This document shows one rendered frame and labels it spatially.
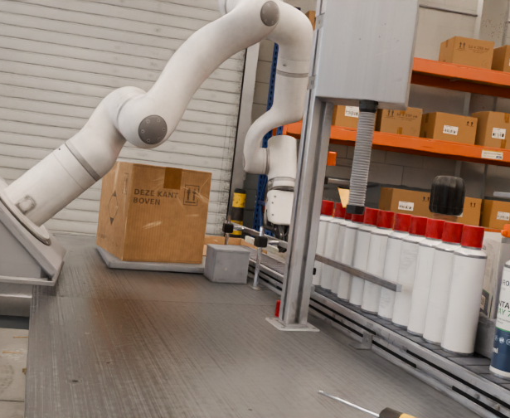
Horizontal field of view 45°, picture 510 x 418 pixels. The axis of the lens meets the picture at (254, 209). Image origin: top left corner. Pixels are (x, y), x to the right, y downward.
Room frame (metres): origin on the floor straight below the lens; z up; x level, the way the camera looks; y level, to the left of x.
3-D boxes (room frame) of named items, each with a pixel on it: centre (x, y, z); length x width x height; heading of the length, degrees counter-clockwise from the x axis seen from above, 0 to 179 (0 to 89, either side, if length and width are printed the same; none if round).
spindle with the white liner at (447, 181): (1.50, -0.46, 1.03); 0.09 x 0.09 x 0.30
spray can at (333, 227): (1.42, -0.20, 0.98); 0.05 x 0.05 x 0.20
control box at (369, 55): (1.20, -0.18, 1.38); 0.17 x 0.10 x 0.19; 75
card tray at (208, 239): (2.27, 0.11, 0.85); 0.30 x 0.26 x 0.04; 20
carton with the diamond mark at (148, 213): (1.86, 0.31, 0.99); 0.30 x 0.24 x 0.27; 29
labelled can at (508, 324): (0.87, -0.39, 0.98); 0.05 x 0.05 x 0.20
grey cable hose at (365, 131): (1.14, -0.19, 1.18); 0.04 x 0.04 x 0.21
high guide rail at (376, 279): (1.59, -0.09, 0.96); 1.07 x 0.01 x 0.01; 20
